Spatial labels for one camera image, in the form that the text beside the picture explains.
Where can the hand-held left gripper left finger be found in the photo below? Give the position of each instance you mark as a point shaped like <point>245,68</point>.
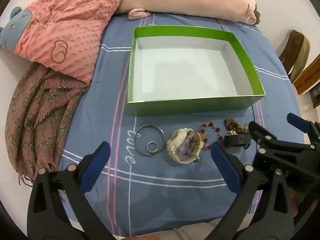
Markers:
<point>96,165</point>

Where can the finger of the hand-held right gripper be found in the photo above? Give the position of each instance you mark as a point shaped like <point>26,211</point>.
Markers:
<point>297,122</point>
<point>260,135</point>

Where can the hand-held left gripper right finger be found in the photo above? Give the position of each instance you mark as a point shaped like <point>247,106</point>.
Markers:
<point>226,167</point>

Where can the black watch band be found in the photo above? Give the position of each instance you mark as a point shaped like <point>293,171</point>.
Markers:
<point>236,140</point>

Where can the green cardboard box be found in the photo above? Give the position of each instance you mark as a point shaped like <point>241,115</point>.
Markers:
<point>187,75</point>

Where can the wooden cabinet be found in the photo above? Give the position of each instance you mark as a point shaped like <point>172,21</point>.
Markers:
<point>310,80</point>

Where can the blue striped bed sheet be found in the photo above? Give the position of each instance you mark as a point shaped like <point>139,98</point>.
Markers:
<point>175,192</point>

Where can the person's light clothing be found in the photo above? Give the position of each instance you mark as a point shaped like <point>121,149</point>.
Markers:
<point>195,232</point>

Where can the wooden chair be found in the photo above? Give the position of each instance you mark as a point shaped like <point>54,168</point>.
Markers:
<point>292,50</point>

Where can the silver bangle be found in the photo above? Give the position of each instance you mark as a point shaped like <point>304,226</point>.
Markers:
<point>162,131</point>

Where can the brown knitted scarf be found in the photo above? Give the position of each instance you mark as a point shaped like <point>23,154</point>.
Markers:
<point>37,110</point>

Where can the pink dotted blanket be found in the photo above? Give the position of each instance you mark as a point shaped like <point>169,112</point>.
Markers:
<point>70,25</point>

